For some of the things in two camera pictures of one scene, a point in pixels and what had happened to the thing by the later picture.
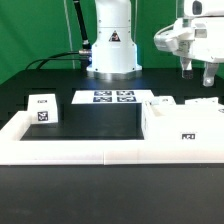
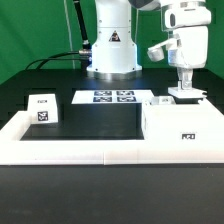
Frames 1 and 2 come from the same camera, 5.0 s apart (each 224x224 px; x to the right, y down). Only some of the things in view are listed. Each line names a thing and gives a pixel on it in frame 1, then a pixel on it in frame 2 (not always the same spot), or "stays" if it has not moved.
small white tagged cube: (42, 108) stays
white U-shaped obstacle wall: (17, 151) stays
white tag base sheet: (112, 96) stays
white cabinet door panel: (203, 102) -> (187, 93)
